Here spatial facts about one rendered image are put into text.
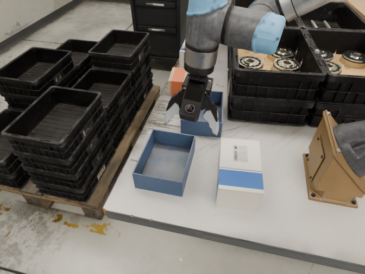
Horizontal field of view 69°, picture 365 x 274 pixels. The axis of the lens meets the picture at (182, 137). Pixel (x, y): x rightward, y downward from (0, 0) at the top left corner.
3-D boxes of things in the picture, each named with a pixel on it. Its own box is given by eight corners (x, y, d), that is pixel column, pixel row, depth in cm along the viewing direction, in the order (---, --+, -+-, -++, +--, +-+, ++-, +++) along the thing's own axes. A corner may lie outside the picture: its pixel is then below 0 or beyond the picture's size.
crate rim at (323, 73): (325, 82, 87) (328, 75, 85) (233, 76, 89) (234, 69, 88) (301, 33, 116) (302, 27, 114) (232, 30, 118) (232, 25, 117)
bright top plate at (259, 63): (263, 69, 103) (263, 68, 102) (237, 68, 104) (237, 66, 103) (261, 57, 110) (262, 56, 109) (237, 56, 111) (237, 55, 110)
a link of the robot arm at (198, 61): (215, 56, 55) (178, 49, 56) (212, 75, 59) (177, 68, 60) (220, 41, 61) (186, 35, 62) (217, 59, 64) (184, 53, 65)
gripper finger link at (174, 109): (169, 113, 79) (189, 97, 73) (164, 126, 74) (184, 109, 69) (162, 107, 78) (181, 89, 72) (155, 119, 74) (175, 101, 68)
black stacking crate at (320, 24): (362, 57, 120) (375, 32, 112) (295, 54, 122) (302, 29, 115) (336, 25, 148) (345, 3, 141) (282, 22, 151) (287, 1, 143)
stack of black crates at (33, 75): (61, 141, 176) (35, 82, 145) (21, 134, 180) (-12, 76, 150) (89, 106, 204) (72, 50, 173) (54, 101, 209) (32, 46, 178)
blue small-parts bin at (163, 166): (182, 197, 79) (182, 182, 74) (134, 187, 81) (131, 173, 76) (195, 149, 93) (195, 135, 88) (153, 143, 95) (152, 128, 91)
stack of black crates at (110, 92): (116, 151, 169) (106, 109, 146) (74, 143, 174) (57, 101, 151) (138, 113, 197) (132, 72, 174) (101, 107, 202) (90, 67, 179)
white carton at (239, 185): (257, 212, 75) (264, 193, 69) (215, 206, 76) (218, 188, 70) (253, 160, 90) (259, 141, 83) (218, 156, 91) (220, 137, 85)
